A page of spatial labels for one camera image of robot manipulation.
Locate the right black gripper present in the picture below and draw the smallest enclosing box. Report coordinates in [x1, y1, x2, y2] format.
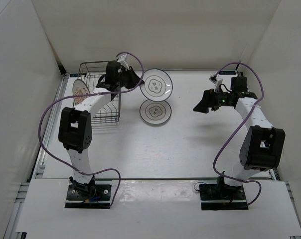
[193, 87, 232, 114]

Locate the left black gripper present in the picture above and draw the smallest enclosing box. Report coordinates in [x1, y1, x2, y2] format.
[116, 66, 145, 90]

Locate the orange sunburst pattern plate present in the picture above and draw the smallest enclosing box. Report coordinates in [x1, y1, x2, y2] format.
[72, 79, 90, 105]

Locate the white plate dark rim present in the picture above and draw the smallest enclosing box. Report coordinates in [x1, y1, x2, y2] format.
[140, 68, 173, 102]

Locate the white plate green rim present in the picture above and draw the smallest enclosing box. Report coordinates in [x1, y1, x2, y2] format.
[139, 100, 172, 125]

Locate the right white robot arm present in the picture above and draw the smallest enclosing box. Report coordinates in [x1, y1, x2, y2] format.
[193, 75, 286, 199]

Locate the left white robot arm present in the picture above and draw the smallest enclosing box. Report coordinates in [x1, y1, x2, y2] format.
[58, 59, 141, 199]

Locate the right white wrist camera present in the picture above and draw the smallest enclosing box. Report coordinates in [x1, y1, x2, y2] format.
[209, 75, 223, 92]

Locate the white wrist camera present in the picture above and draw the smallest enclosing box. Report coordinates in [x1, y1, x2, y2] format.
[209, 75, 223, 92]
[117, 53, 130, 70]

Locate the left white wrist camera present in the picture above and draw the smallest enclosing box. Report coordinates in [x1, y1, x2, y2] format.
[117, 53, 130, 70]

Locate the metal wire dish rack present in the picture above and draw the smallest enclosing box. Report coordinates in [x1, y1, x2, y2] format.
[77, 61, 121, 126]

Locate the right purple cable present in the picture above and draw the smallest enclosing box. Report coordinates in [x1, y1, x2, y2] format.
[213, 62, 264, 206]

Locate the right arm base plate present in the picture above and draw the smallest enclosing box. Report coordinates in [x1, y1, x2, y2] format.
[199, 184, 248, 211]

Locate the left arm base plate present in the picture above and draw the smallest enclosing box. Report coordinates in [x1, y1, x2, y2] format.
[64, 181, 112, 209]

